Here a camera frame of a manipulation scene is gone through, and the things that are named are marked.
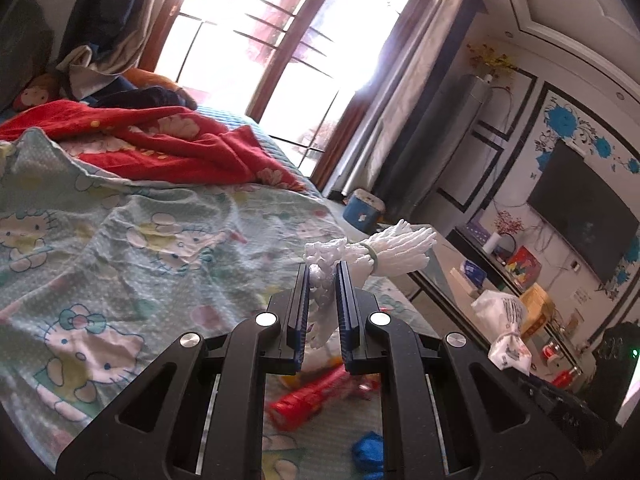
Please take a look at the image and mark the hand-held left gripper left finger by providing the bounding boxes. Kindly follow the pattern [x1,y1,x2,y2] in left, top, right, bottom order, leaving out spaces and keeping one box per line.
[55,262,311,480]

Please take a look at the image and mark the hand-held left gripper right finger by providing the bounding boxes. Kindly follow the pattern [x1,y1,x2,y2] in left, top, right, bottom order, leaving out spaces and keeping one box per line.
[335,260,586,480]

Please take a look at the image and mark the red snack packet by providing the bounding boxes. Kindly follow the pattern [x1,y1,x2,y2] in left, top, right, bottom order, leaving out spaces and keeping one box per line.
[267,365,351,431]

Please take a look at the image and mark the white plastic bag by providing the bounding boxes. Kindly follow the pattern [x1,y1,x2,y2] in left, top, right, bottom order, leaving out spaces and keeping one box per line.
[471,290,532,376]

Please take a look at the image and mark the blue wrapper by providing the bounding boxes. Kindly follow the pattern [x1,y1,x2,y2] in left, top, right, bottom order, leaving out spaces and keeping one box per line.
[350,430,384,473]

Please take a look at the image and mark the blue and white container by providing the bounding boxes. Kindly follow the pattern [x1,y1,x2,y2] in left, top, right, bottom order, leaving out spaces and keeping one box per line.
[342,189,386,235]

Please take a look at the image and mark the coffee table with dark side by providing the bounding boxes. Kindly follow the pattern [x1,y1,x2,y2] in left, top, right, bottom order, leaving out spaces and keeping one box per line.
[410,247,631,448]

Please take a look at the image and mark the yellow paper bag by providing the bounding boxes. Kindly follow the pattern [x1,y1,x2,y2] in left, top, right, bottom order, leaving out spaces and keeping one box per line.
[519,282,555,337]

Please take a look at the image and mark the blue tissue packet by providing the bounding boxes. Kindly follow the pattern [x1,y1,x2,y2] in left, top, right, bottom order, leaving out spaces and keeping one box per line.
[459,259,487,282]

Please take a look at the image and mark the red printed box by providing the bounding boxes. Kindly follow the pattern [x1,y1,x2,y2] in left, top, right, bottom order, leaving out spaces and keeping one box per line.
[504,246,542,287]

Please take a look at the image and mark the purple box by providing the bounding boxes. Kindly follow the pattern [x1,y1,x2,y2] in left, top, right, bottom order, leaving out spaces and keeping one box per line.
[466,209,490,242]

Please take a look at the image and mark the cartoon cat printed bed sheet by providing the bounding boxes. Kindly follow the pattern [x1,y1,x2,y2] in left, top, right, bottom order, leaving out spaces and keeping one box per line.
[0,127,441,480]

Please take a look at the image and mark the white vase with red flowers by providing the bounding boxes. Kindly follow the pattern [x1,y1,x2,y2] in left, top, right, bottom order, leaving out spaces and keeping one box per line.
[486,210,523,257]

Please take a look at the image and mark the black flat television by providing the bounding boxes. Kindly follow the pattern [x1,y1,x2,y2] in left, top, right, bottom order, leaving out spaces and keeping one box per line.
[526,139,640,286]

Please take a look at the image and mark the grey brown curtain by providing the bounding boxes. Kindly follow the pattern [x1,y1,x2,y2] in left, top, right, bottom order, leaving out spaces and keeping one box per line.
[320,0,482,213]

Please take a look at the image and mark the red printed blanket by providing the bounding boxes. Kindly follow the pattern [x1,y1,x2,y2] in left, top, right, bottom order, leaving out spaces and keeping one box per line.
[0,100,307,192]

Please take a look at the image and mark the grey standing air conditioner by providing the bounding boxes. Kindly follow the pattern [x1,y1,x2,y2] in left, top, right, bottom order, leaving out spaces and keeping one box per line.
[447,74,494,203]

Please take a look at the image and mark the dark clothes pile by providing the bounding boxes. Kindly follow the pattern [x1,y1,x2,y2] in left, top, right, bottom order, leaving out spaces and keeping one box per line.
[94,86,199,111]

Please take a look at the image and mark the orange cushion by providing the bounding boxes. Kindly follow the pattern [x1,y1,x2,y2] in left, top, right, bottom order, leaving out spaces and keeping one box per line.
[122,67,177,92]

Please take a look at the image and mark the yellow artificial flowers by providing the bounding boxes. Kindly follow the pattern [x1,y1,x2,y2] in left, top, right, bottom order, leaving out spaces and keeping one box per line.
[466,42,517,82]

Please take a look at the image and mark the beige and blue curtain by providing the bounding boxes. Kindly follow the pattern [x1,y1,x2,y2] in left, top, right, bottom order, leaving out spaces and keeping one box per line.
[55,0,201,102]

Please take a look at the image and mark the cartoon face pillow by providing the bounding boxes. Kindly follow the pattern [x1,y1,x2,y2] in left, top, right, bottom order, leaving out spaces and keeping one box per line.
[12,72,66,113]

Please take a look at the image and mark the arched brown frame window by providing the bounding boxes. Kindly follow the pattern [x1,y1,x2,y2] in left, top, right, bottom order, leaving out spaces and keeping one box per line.
[150,0,446,177]

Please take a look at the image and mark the blue flower wall decal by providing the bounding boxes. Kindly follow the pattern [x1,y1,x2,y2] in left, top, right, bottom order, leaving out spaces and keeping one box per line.
[534,102,640,288]

